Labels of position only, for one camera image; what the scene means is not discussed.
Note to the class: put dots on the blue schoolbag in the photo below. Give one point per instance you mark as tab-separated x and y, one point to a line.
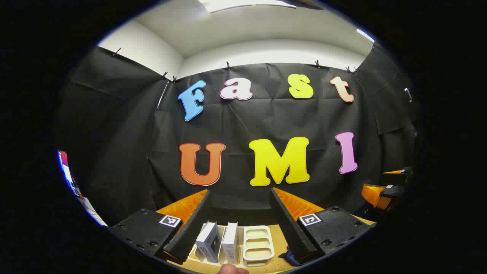
293	259

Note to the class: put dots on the ceiling light panel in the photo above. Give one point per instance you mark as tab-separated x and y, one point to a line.
243	3
366	35

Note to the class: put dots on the white bookshelf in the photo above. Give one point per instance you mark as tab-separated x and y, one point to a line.
258	243

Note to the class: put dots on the thick blue-edged book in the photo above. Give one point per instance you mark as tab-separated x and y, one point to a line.
230	239

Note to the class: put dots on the white book with printed cover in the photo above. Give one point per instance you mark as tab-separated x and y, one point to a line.
207	239

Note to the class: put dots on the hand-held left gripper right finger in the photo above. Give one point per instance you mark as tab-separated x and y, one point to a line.
289	228

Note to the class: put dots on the row of black cloth clips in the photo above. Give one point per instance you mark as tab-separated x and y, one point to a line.
228	66

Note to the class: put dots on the lit computer screen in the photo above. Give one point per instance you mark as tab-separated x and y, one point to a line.
68	171

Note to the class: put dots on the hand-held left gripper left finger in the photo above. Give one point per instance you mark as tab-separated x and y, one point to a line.
190	232

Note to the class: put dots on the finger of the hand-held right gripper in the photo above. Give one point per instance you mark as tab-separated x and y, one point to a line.
393	191
395	178

